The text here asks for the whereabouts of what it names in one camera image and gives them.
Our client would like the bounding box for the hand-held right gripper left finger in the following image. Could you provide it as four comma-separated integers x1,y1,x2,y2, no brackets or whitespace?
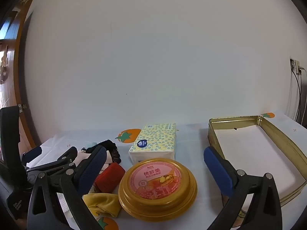
27,146,107,230

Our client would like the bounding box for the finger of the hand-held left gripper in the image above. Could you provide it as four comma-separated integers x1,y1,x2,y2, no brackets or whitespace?
21,146,43,167
26,147,78,176

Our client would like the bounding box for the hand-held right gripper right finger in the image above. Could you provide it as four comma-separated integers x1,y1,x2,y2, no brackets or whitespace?
204,146,282,230

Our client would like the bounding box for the red cloth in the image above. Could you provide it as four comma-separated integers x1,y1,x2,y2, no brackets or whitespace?
95,162,126,193

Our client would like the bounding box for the yellow cloth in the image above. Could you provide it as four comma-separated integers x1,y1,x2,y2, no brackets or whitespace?
83,193,121,218

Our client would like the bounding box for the rectangular gold tin box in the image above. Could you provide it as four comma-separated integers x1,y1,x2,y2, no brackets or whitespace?
207,115,307,208

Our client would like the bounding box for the black scrunchie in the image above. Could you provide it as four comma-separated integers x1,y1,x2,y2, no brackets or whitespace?
85,139,118,154

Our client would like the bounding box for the round gold tin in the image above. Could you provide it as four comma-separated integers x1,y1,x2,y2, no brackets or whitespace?
118,158,198,219

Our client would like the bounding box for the yellow patterned tissue pack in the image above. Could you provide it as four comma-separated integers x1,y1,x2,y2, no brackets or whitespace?
128,123,177,166

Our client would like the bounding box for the wooden door frame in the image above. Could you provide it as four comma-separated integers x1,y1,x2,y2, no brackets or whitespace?
13,0,41,149

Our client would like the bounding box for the black cable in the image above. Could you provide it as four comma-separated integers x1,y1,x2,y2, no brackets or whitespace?
291,70,303,122

